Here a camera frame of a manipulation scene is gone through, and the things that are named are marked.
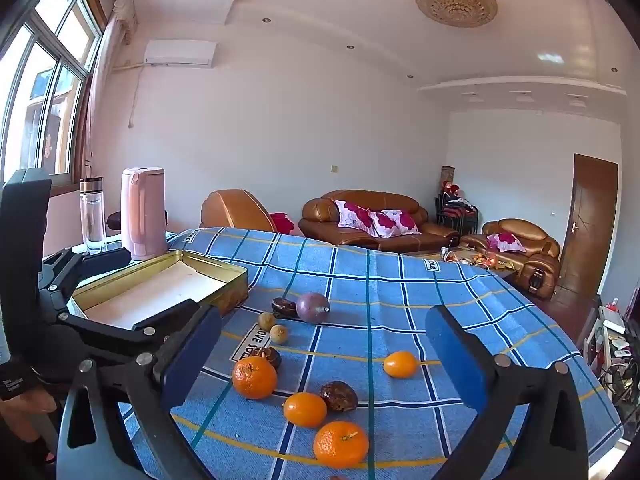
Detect large orange mandarin with leaf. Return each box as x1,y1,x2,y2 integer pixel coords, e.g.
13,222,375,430
232,356,278,400

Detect dark brown chestnut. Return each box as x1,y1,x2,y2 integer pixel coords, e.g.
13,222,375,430
319,380,359,413
271,297,298,318
250,347,282,370

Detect tan longan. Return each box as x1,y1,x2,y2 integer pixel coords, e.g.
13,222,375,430
269,324,288,344
257,312,277,333

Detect small smooth orange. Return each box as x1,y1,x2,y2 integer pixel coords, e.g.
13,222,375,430
283,392,328,428

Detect dark brown chestnut front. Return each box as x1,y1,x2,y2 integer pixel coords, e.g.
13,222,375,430
319,380,359,413

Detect orange mandarin front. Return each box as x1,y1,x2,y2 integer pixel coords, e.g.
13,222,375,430
314,420,369,469

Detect left human hand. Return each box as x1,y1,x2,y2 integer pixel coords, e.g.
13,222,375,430
0,387,56,443

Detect gold rectangular tin tray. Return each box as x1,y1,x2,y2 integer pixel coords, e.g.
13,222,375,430
67,250,248,330

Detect clear glass water bottle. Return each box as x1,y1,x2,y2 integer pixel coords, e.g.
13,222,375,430
79,177,106,254

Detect pink electric kettle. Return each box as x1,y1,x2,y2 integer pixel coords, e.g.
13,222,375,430
120,167,167,261

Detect coffee table with snacks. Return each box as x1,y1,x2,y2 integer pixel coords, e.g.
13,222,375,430
440,247,518,281

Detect blue plaid tablecloth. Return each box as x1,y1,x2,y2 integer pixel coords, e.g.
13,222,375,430
169,228,622,479

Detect brown leather armchair right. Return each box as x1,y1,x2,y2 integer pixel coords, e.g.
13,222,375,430
460,218,560,299

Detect brown leather armchair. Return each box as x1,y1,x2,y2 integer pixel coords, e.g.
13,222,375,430
460,218,560,299
200,188,276,232

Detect purple passion fruit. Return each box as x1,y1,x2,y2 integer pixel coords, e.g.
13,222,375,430
296,292,331,324

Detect floral cushion on armchair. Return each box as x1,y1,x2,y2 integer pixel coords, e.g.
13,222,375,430
487,232,526,254

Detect brown wooden door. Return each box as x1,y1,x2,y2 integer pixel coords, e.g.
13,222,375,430
555,154,618,297

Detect brown leather armchair left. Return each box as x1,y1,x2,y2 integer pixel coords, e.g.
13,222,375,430
200,188,276,232

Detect black stacked chairs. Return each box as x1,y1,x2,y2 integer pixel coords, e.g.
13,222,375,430
434,166,480,235

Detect red cushion on left armchair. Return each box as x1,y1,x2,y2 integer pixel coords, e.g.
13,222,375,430
269,211,296,234

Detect floral pink cushion right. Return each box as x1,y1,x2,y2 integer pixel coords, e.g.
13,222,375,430
371,209,421,238

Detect floral pink cushion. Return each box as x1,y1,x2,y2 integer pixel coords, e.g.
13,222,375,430
334,200,378,237
371,209,421,238

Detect brown leather three-seat sofa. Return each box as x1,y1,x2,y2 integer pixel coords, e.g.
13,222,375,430
298,190,460,254

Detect floral pink cushion left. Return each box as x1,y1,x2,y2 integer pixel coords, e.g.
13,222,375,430
334,200,378,237

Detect beige curtain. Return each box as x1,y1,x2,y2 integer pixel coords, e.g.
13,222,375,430
80,0,138,179

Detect gold round ceiling lamp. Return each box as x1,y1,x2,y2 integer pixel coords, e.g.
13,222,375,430
414,0,498,28

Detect window with metal frame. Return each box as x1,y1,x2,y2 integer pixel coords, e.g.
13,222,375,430
1,0,103,188

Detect white wall air conditioner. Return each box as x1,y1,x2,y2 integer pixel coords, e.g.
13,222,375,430
143,39,217,68

